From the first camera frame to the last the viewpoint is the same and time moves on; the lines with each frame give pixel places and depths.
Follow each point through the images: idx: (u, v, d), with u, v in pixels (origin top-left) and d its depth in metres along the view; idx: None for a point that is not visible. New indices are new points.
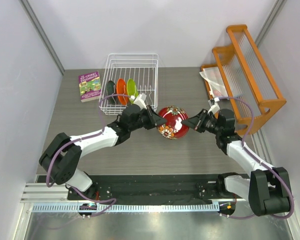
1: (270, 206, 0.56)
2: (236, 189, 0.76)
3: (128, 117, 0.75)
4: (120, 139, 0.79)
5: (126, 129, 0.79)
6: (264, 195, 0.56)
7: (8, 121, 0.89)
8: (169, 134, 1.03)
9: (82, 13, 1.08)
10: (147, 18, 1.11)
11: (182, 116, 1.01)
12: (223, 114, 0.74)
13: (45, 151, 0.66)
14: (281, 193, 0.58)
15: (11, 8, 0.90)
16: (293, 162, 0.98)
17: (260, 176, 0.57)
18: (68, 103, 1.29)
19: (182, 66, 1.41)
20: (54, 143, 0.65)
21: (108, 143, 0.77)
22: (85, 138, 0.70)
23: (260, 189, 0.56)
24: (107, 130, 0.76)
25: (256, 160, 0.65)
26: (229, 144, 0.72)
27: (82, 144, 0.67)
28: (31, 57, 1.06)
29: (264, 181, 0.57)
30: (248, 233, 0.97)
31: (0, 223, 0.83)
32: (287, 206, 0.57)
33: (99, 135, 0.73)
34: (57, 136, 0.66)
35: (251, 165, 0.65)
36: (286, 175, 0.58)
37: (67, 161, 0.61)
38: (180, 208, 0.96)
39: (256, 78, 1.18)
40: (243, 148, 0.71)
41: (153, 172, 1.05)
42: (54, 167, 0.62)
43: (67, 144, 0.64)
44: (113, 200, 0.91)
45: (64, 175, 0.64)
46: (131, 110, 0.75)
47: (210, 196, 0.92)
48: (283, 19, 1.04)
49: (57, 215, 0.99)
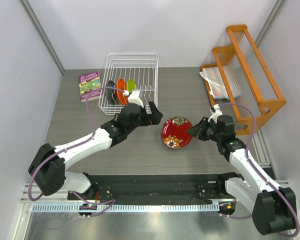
1: (275, 227, 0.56)
2: (236, 194, 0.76)
3: (126, 117, 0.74)
4: (116, 140, 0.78)
5: (123, 130, 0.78)
6: (270, 217, 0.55)
7: (8, 121, 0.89)
8: (174, 145, 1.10)
9: (82, 13, 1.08)
10: (147, 18, 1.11)
11: (185, 125, 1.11)
12: (222, 119, 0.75)
13: (31, 163, 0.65)
14: (286, 213, 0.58)
15: (11, 8, 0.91)
16: (293, 163, 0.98)
17: (267, 199, 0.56)
18: (68, 103, 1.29)
19: (182, 66, 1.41)
20: (39, 154, 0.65)
21: (102, 146, 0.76)
22: (70, 147, 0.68)
23: (266, 212, 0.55)
24: (97, 134, 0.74)
25: (262, 178, 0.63)
26: (233, 153, 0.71)
27: (66, 155, 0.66)
28: (31, 57, 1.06)
29: (271, 203, 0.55)
30: (248, 234, 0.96)
31: (0, 223, 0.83)
32: (291, 224, 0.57)
33: (88, 141, 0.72)
34: (41, 147, 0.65)
35: (257, 183, 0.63)
36: (293, 196, 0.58)
37: (50, 175, 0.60)
38: (181, 208, 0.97)
39: (256, 78, 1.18)
40: (247, 159, 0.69)
41: (153, 172, 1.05)
42: (40, 180, 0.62)
43: (51, 156, 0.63)
44: (112, 201, 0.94)
45: (52, 186, 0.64)
46: (129, 110, 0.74)
47: (210, 196, 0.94)
48: (283, 19, 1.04)
49: (57, 215, 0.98)
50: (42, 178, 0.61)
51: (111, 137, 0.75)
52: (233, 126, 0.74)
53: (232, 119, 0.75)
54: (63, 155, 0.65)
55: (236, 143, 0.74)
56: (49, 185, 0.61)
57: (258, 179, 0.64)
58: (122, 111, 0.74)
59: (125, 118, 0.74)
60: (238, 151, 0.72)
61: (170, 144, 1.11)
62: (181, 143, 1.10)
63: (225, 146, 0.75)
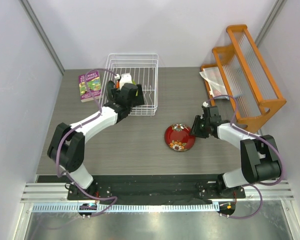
1: (263, 172, 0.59)
2: (235, 183, 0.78)
3: (127, 92, 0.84)
4: (120, 116, 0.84)
5: (124, 106, 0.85)
6: (256, 162, 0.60)
7: (8, 121, 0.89)
8: (180, 148, 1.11)
9: (82, 13, 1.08)
10: (147, 17, 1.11)
11: (185, 129, 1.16)
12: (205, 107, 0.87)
13: (51, 144, 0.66)
14: (270, 159, 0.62)
15: (11, 7, 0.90)
16: (293, 163, 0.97)
17: (249, 143, 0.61)
18: (68, 103, 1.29)
19: (182, 66, 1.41)
20: (57, 134, 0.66)
21: (109, 122, 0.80)
22: (85, 123, 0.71)
23: (251, 155, 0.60)
24: (104, 111, 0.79)
25: (244, 132, 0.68)
26: (219, 127, 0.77)
27: (83, 130, 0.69)
28: (31, 56, 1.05)
29: (254, 147, 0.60)
30: (248, 234, 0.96)
31: (0, 223, 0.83)
32: (278, 169, 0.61)
33: (98, 117, 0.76)
34: (58, 127, 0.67)
35: (240, 137, 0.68)
36: (273, 140, 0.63)
37: (73, 148, 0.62)
38: (181, 208, 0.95)
39: (256, 78, 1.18)
40: (231, 126, 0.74)
41: (153, 171, 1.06)
42: (63, 157, 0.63)
43: (69, 133, 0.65)
44: (114, 198, 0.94)
45: (75, 162, 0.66)
46: (130, 86, 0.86)
47: (210, 196, 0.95)
48: (284, 19, 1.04)
49: (57, 215, 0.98)
50: (65, 155, 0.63)
51: (116, 113, 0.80)
52: (217, 110, 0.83)
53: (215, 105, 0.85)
54: (79, 129, 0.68)
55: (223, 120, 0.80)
56: (72, 159, 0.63)
57: (240, 134, 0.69)
58: (123, 88, 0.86)
59: (126, 94, 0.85)
60: (223, 125, 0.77)
61: (175, 148, 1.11)
62: (187, 146, 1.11)
63: (213, 125, 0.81)
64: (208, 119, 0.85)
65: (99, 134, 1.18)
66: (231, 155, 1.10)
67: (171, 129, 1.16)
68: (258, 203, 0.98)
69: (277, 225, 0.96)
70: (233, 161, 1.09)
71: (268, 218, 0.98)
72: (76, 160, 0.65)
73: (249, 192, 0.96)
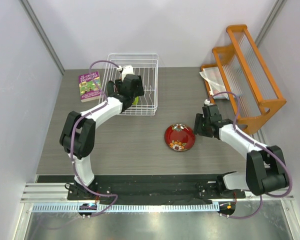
1: (269, 184, 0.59)
2: (237, 184, 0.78)
3: (129, 83, 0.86)
4: (124, 106, 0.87)
5: (128, 96, 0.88)
6: (262, 175, 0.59)
7: (8, 121, 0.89)
8: (180, 148, 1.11)
9: (82, 13, 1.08)
10: (147, 17, 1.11)
11: (186, 130, 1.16)
12: (205, 106, 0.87)
13: (63, 132, 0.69)
14: (276, 170, 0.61)
15: (11, 7, 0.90)
16: (293, 163, 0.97)
17: (256, 156, 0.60)
18: (68, 103, 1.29)
19: (181, 66, 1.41)
20: (69, 122, 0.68)
21: (115, 111, 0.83)
22: (94, 111, 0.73)
23: (257, 169, 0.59)
24: (110, 100, 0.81)
25: (250, 141, 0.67)
26: (222, 128, 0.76)
27: (93, 117, 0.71)
28: (31, 56, 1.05)
29: (260, 161, 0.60)
30: (248, 234, 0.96)
31: (0, 223, 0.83)
32: (284, 181, 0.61)
33: (105, 106, 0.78)
34: (69, 115, 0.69)
35: (245, 146, 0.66)
36: (280, 151, 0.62)
37: (86, 134, 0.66)
38: (181, 208, 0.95)
39: (256, 78, 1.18)
40: (235, 130, 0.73)
41: (153, 172, 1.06)
42: (76, 143, 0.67)
43: (79, 120, 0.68)
44: (115, 196, 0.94)
45: (87, 148, 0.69)
46: (132, 76, 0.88)
47: (210, 196, 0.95)
48: (284, 19, 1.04)
49: (57, 215, 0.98)
50: (78, 141, 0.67)
51: (120, 102, 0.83)
52: (217, 109, 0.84)
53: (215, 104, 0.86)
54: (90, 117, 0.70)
55: (224, 120, 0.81)
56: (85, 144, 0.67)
57: (246, 143, 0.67)
58: (125, 79, 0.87)
59: (128, 85, 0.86)
60: (226, 126, 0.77)
61: (175, 148, 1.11)
62: (187, 146, 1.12)
63: (214, 126, 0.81)
64: (208, 119, 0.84)
65: (99, 134, 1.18)
66: (230, 155, 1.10)
67: (171, 128, 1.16)
68: (258, 203, 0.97)
69: (277, 225, 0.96)
70: (233, 161, 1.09)
71: (268, 218, 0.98)
72: (88, 145, 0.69)
73: (249, 192, 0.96)
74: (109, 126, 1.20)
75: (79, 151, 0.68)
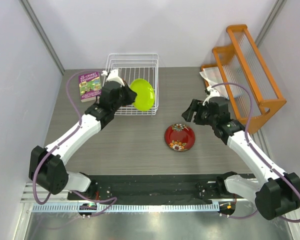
1: (279, 212, 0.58)
2: (237, 189, 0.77)
3: (108, 95, 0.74)
4: (104, 121, 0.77)
5: (108, 109, 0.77)
6: (276, 205, 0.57)
7: (8, 121, 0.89)
8: (180, 148, 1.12)
9: (82, 13, 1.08)
10: (147, 18, 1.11)
11: (185, 130, 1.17)
12: (215, 101, 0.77)
13: (30, 169, 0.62)
14: (290, 197, 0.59)
15: (11, 7, 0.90)
16: (293, 163, 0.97)
17: (274, 188, 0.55)
18: (69, 103, 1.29)
19: (182, 66, 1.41)
20: (33, 159, 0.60)
21: (93, 131, 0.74)
22: (62, 142, 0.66)
23: (273, 200, 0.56)
24: (85, 121, 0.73)
25: (267, 164, 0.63)
26: (230, 137, 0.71)
27: (60, 151, 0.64)
28: (31, 56, 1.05)
29: (278, 193, 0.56)
30: (249, 234, 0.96)
31: (0, 223, 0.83)
32: (294, 206, 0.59)
33: (77, 131, 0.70)
34: (33, 151, 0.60)
35: (262, 172, 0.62)
36: (298, 181, 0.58)
37: (51, 173, 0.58)
38: (181, 208, 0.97)
39: (256, 78, 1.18)
40: (248, 144, 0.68)
41: (153, 172, 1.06)
42: (43, 181, 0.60)
43: (46, 156, 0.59)
44: (113, 199, 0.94)
45: (58, 184, 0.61)
46: (110, 86, 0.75)
47: (210, 196, 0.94)
48: (284, 18, 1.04)
49: (57, 215, 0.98)
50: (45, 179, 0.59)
51: (98, 120, 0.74)
52: (227, 107, 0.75)
53: (225, 100, 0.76)
54: (56, 152, 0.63)
55: (234, 125, 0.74)
56: (51, 184, 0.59)
57: (262, 166, 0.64)
58: (102, 89, 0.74)
59: (107, 97, 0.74)
60: (237, 133, 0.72)
61: (175, 148, 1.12)
62: (187, 146, 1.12)
63: (222, 129, 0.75)
64: (216, 118, 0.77)
65: (99, 135, 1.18)
66: (230, 155, 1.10)
67: (171, 129, 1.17)
68: None
69: (277, 225, 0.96)
70: (234, 161, 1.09)
71: None
72: (59, 182, 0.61)
73: None
74: (109, 126, 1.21)
75: (48, 189, 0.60)
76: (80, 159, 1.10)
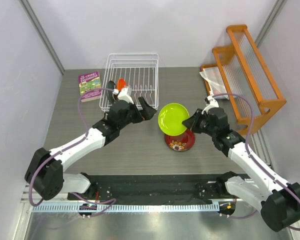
1: (286, 223, 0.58)
2: (239, 193, 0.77)
3: (115, 114, 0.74)
4: (109, 139, 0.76)
5: (114, 127, 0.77)
6: (282, 216, 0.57)
7: (8, 120, 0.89)
8: (180, 148, 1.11)
9: (82, 13, 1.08)
10: (147, 18, 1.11)
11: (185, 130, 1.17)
12: (214, 113, 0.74)
13: (28, 170, 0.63)
14: (295, 207, 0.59)
15: (11, 7, 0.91)
16: (294, 162, 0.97)
17: (279, 200, 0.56)
18: (69, 103, 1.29)
19: (181, 66, 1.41)
20: (34, 160, 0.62)
21: (96, 146, 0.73)
22: (66, 148, 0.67)
23: (279, 212, 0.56)
24: (91, 133, 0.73)
25: (270, 176, 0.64)
26: (232, 149, 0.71)
27: (62, 157, 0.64)
28: (31, 56, 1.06)
29: (283, 203, 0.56)
30: (249, 234, 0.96)
31: (0, 223, 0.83)
32: None
33: (82, 141, 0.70)
34: (36, 152, 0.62)
35: (266, 184, 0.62)
36: None
37: (48, 177, 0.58)
38: (181, 208, 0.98)
39: (257, 79, 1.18)
40: (249, 155, 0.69)
41: (152, 172, 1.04)
42: (38, 183, 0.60)
43: (47, 159, 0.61)
44: (113, 200, 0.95)
45: (51, 191, 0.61)
46: (118, 106, 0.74)
47: (210, 196, 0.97)
48: (284, 18, 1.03)
49: (57, 215, 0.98)
50: (41, 182, 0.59)
51: (104, 136, 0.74)
52: (226, 119, 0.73)
53: (224, 112, 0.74)
54: (58, 157, 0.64)
55: (233, 136, 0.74)
56: (48, 188, 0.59)
57: (265, 178, 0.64)
58: (110, 108, 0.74)
59: (115, 116, 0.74)
60: (238, 145, 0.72)
61: (175, 148, 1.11)
62: (187, 146, 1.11)
63: (222, 141, 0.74)
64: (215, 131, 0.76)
65: None
66: None
67: None
68: None
69: None
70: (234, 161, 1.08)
71: None
72: (52, 188, 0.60)
73: None
74: None
75: (41, 194, 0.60)
76: (80, 159, 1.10)
